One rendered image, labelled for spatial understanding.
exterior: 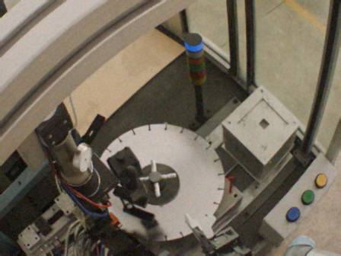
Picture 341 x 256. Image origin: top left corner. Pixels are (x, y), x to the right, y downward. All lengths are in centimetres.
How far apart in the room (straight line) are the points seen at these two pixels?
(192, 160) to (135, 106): 38
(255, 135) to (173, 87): 37
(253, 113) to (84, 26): 129
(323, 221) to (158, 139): 121
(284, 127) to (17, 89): 131
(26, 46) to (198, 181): 116
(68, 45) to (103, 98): 151
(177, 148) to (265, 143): 24
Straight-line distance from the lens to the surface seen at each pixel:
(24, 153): 91
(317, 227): 233
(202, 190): 133
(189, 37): 130
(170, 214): 131
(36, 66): 20
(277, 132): 146
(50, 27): 20
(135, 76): 173
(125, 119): 166
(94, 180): 102
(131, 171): 100
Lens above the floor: 219
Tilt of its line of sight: 62 degrees down
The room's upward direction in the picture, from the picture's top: 10 degrees counter-clockwise
